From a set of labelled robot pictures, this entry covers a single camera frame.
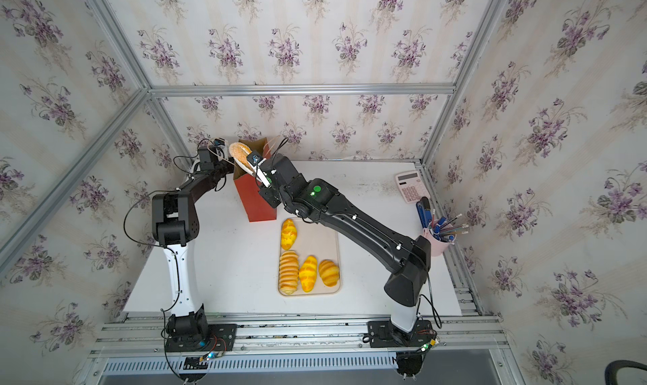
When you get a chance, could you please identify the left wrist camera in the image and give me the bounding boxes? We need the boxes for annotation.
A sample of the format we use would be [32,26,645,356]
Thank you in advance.
[212,137,227,147]

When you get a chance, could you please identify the beige plastic tray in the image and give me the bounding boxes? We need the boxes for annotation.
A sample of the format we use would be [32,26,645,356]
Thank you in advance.
[277,218,341,297]

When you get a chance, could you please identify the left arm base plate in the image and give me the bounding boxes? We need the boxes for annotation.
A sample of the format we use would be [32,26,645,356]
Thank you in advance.
[164,324,238,352]

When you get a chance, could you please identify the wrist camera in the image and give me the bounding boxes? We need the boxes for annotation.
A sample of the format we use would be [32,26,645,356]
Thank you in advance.
[247,151,264,168]
[212,137,227,147]

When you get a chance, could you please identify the red paper bag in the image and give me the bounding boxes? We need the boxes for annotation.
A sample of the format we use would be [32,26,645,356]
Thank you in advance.
[234,138,276,223]

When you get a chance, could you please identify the pens in holder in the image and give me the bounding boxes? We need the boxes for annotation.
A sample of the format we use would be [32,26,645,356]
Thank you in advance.
[430,213,470,244]

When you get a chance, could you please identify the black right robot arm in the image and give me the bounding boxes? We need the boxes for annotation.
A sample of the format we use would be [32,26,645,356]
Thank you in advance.
[249,154,431,335]

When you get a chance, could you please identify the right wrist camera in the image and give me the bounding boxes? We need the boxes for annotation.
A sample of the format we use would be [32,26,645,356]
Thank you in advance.
[247,151,264,168]

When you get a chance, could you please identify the pink calculator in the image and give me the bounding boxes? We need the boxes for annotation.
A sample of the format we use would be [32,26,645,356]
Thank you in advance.
[394,170,430,204]

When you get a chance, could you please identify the long ridged yellow bread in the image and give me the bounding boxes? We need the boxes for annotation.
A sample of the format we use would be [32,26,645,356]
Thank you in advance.
[278,250,300,296]

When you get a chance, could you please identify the aluminium frame rail base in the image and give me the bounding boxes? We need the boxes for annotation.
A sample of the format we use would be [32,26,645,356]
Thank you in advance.
[89,314,512,358]

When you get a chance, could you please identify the blue stapler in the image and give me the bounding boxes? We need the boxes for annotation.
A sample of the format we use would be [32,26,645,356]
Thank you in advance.
[416,196,434,229]

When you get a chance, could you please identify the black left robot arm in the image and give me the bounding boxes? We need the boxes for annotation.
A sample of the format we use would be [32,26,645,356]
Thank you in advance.
[152,144,234,337]

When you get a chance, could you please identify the round yellow striped bread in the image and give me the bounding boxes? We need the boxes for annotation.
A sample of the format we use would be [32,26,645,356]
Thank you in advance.
[318,260,340,287]

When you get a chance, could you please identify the pale seeded oval bread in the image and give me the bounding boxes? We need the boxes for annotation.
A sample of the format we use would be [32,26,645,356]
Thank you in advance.
[228,142,252,168]

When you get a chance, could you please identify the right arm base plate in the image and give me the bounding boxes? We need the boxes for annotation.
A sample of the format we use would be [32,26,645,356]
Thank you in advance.
[362,319,437,348]

